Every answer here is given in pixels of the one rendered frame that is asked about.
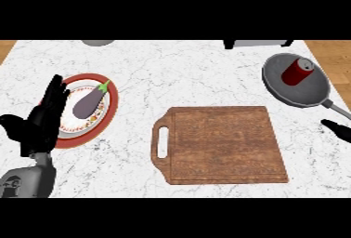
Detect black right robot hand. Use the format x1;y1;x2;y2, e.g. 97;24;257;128
319;118;351;144

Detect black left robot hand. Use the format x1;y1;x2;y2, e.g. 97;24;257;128
0;73;70;158

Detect grey frying pan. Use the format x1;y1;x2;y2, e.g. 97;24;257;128
260;52;351;121

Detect red can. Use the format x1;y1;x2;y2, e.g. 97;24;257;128
280;58;315;86

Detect brown wooden cutting board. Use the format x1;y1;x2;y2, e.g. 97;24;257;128
148;105;290;186

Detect purple eggplant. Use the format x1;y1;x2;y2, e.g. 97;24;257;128
70;79;111;120

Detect red rimmed patterned plate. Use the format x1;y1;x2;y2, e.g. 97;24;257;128
39;73;120;150

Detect grey round object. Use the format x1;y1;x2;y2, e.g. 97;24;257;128
80;40;116;47

